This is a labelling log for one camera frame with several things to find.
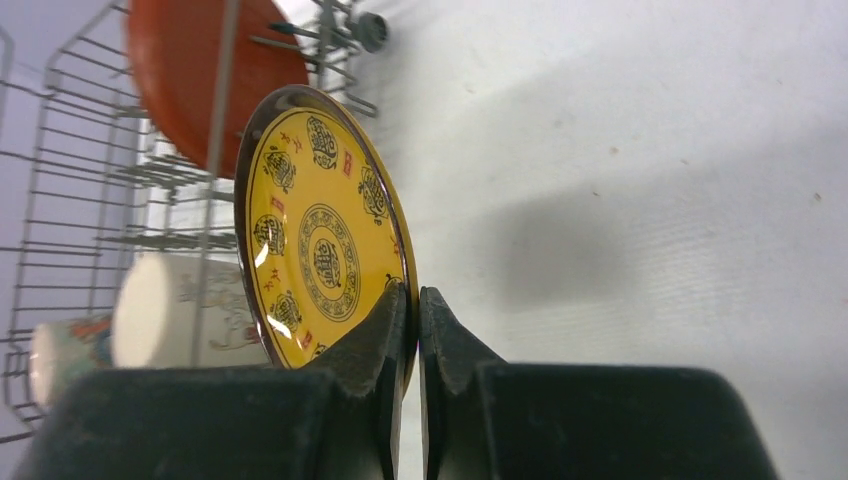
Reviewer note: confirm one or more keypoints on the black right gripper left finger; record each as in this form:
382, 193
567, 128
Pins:
335, 418

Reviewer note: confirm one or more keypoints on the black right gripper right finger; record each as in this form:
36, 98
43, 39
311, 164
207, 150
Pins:
486, 418

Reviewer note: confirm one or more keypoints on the yellow patterned plate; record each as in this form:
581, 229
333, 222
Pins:
320, 228

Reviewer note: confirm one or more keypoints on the cream mug with floral print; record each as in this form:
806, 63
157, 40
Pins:
177, 311

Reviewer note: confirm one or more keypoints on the cream mug with dragon print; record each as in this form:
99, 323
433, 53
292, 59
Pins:
63, 351

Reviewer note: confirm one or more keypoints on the red plastic plate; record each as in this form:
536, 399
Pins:
173, 49

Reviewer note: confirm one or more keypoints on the grey wire dish rack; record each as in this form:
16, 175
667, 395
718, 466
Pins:
103, 184

